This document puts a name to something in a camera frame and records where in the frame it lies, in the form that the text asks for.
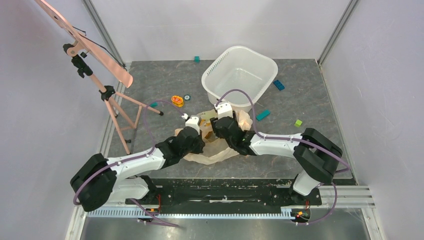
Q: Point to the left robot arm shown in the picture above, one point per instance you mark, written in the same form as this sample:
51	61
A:
103	180

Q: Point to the teal wedge block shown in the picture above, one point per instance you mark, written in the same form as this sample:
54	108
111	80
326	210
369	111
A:
153	104

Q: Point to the yellow orange toy cylinder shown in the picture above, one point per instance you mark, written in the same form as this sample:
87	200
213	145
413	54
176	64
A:
178	101

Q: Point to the green cube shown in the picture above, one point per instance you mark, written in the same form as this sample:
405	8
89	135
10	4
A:
298	123

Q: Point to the white plastic basin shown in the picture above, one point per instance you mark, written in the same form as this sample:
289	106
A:
239	67

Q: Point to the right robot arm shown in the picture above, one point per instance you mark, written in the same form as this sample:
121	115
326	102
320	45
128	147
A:
318	156

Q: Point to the yellow fake fruit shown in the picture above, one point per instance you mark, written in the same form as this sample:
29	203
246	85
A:
209	135

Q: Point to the teal flat rectangular block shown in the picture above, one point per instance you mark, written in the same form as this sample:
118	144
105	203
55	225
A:
259	117

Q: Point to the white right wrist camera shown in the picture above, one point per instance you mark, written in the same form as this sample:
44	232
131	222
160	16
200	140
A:
223	110

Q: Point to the blue lego brick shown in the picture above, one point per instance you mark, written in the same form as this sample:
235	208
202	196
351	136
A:
278	85

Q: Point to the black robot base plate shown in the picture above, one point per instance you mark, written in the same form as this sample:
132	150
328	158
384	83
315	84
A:
225	196

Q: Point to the cream banana print plastic bag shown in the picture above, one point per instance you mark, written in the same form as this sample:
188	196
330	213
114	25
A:
215	149

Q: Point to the small teal cube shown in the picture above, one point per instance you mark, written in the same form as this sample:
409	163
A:
197	59

